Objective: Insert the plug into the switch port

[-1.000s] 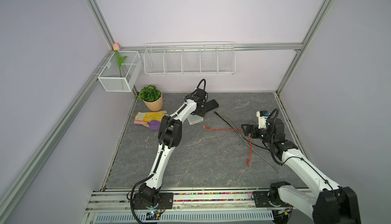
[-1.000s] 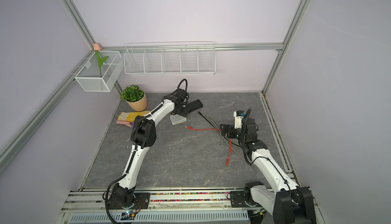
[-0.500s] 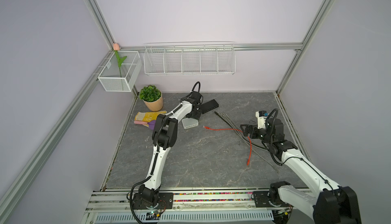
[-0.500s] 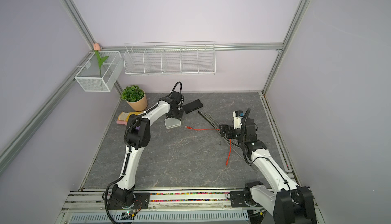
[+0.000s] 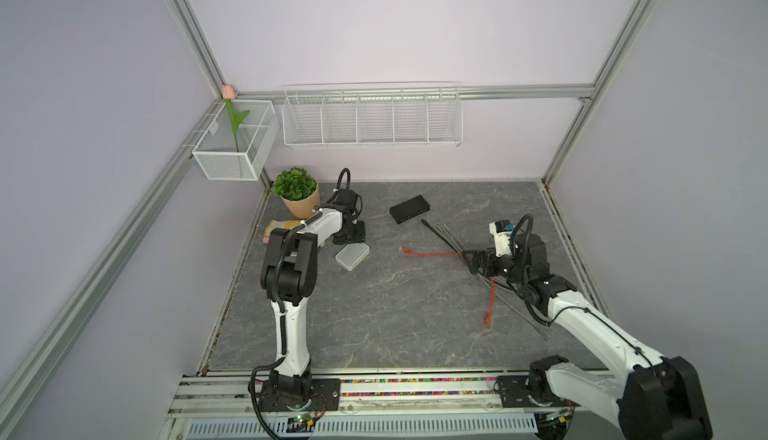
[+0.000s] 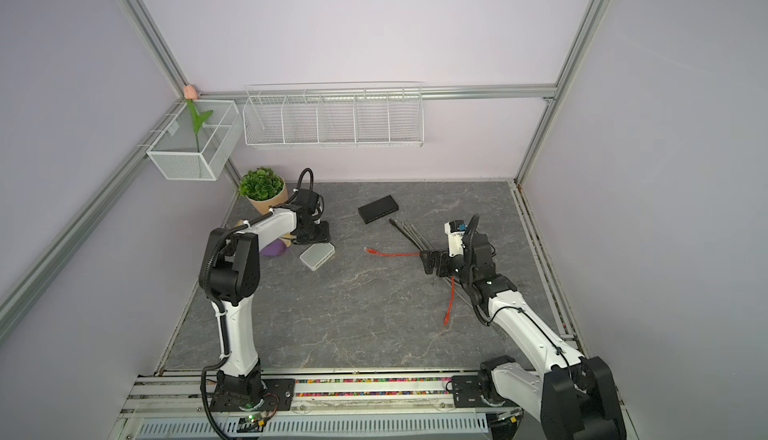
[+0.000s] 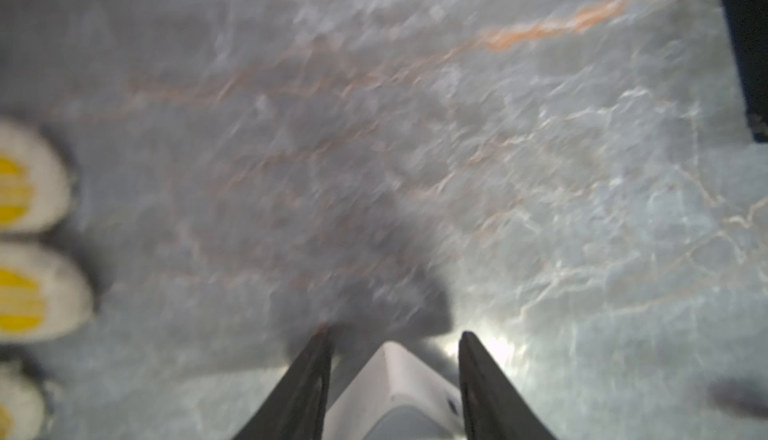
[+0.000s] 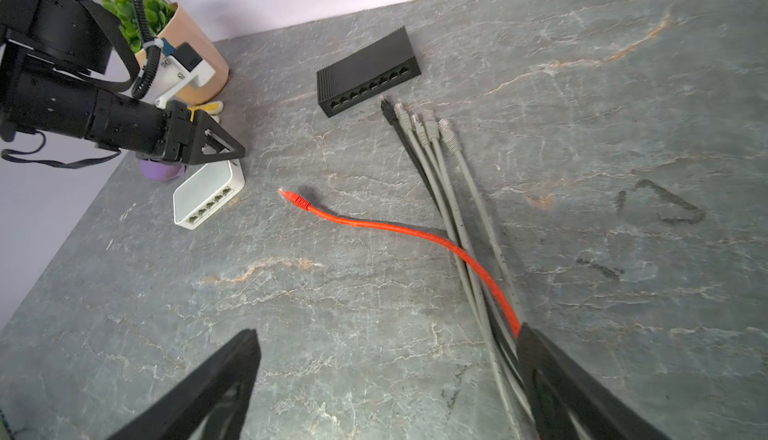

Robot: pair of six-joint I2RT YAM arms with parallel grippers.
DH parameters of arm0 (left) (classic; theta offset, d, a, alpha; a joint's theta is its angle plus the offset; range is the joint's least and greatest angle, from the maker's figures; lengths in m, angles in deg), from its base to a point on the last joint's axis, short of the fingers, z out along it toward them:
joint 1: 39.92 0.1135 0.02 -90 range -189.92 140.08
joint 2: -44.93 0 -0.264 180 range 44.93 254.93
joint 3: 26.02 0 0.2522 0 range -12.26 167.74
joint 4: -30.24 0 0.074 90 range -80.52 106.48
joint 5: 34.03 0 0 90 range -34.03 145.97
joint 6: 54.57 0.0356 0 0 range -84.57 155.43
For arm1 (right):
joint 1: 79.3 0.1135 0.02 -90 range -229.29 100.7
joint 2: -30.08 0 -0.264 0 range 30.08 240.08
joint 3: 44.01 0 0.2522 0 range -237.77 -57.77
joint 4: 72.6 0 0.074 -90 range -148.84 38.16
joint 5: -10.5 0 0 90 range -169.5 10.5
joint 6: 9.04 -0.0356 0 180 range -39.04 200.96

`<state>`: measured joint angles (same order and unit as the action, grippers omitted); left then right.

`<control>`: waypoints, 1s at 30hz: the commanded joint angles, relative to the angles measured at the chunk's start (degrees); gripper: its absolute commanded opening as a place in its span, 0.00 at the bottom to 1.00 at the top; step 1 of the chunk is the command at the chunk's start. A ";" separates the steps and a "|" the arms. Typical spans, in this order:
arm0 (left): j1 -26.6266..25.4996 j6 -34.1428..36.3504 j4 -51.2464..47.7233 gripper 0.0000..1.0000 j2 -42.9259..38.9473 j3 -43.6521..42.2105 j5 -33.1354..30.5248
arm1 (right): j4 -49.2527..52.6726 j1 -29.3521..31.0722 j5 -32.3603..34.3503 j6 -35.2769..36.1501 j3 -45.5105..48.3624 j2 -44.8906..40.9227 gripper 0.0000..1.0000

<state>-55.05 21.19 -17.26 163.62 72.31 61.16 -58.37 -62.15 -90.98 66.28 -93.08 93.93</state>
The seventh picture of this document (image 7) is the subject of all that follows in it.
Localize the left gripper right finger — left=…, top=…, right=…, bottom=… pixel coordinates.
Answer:
left=458, top=331, right=555, bottom=440

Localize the white network switch box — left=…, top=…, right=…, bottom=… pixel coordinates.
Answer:
left=322, top=342, right=465, bottom=440

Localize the yellow work glove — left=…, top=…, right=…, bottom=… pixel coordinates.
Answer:
left=0, top=117, right=96, bottom=440

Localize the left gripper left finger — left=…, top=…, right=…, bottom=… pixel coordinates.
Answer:
left=234, top=329, right=332, bottom=440

